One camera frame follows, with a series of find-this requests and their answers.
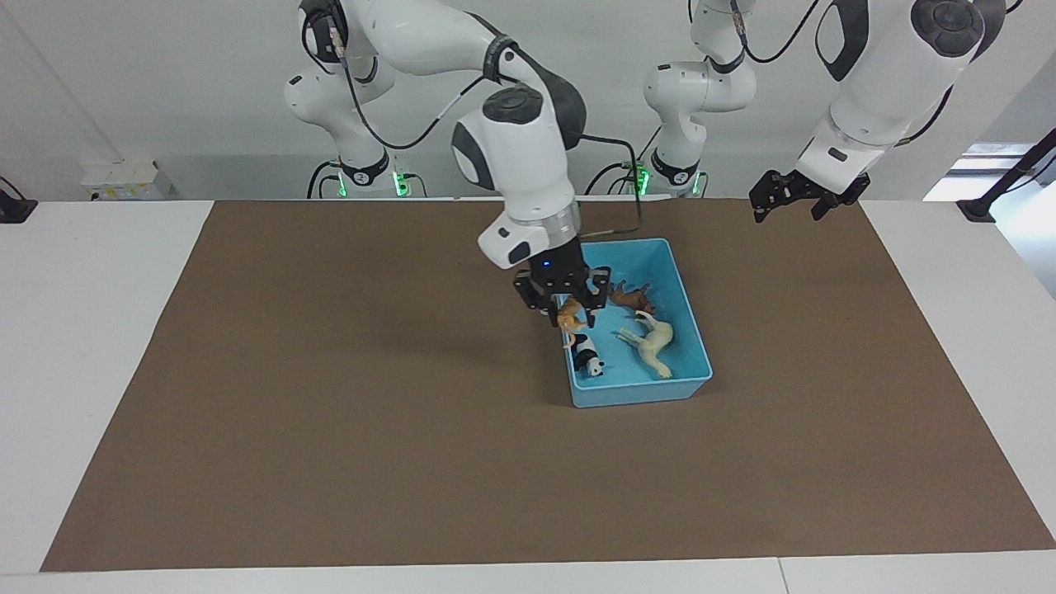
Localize orange striped tiger toy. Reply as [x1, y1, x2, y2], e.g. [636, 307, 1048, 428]
[557, 299, 588, 347]

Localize brown lion toy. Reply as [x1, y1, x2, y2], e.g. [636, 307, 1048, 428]
[609, 280, 658, 316]

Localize black white panda toy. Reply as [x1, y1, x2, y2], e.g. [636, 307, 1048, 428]
[573, 334, 607, 380]

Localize cream horse toy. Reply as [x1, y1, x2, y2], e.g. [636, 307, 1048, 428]
[615, 312, 676, 380]

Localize light blue storage box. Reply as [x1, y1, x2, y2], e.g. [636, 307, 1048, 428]
[554, 238, 714, 409]

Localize brown table mat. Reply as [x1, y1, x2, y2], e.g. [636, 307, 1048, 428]
[40, 198, 1056, 573]

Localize black table clamp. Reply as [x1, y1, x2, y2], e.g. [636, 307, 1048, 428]
[0, 176, 38, 224]

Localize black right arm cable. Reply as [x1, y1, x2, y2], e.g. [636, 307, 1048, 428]
[326, 12, 644, 242]

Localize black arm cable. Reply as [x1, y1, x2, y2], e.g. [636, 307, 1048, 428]
[326, 12, 644, 242]
[730, 0, 826, 65]

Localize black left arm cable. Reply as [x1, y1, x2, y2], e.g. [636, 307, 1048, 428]
[730, 0, 826, 65]

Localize black camera stand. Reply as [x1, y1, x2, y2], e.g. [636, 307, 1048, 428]
[957, 128, 1056, 224]

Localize white wall box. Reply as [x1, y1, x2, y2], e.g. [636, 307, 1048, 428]
[81, 161, 172, 201]

